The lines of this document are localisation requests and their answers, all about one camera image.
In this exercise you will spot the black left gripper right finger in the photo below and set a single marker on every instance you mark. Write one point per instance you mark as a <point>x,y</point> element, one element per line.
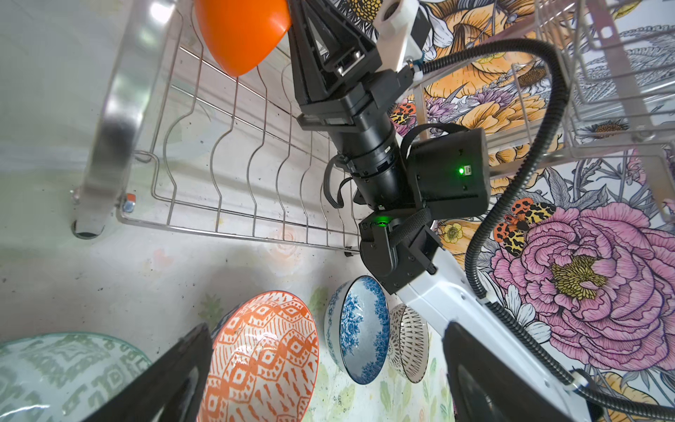
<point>484,388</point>

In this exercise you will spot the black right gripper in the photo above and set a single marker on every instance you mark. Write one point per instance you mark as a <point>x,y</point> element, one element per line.
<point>334,65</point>

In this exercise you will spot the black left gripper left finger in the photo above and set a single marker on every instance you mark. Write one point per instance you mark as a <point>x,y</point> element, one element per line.
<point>171,389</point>

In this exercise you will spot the plain orange bowl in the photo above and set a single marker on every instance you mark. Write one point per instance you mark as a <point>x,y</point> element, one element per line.
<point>240,34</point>

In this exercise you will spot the steel two-tier dish rack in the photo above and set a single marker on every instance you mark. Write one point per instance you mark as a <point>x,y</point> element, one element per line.
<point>213,154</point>

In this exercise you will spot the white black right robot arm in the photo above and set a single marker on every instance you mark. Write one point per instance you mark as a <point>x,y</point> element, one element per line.
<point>431,265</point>

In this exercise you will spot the white brown lattice bowl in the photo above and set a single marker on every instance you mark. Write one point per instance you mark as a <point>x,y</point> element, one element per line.
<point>409,343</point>

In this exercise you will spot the orange patterned bowl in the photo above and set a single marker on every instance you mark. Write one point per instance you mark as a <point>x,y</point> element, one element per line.
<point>264,363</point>

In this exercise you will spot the green patterned bowl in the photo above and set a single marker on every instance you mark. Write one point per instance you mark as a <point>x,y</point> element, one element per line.
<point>65,376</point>

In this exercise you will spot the blue floral bowl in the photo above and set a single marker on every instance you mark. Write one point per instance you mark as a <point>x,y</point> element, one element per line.
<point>357,329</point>

